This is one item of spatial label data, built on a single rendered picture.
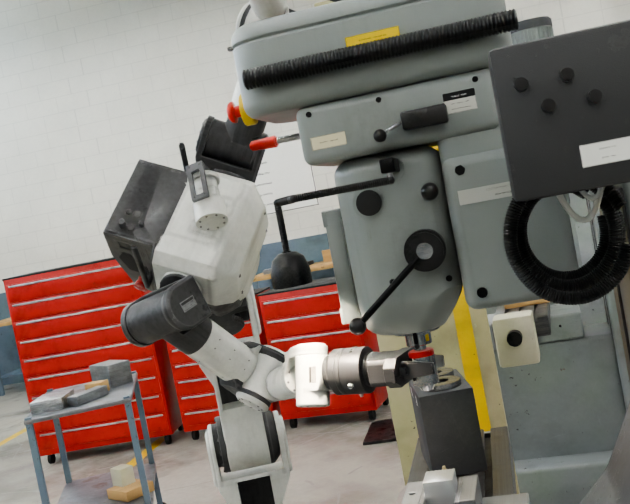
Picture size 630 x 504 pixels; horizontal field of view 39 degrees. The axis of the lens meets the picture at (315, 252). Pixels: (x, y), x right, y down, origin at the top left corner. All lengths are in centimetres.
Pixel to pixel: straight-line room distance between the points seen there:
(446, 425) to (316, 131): 77
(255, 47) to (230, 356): 69
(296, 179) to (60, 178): 307
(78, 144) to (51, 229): 115
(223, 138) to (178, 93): 926
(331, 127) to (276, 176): 938
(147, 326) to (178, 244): 18
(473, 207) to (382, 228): 16
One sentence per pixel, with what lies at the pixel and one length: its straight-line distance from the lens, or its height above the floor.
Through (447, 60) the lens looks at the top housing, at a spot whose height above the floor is 175.
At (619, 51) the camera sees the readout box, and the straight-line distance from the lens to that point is 126.
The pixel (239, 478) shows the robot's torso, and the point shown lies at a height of 93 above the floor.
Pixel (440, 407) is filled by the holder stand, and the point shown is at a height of 108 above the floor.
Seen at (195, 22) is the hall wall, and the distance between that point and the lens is 1130.
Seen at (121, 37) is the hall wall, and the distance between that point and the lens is 1161.
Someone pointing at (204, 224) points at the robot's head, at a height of 157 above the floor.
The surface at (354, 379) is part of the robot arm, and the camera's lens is 166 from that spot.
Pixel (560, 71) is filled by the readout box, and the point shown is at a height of 168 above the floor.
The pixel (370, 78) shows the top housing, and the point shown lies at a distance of 150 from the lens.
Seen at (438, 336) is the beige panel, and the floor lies 99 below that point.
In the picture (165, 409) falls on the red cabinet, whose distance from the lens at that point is 684.
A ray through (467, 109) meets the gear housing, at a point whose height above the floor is 167.
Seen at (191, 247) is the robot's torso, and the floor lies 153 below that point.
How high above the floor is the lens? 156
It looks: 3 degrees down
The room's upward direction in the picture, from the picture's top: 11 degrees counter-clockwise
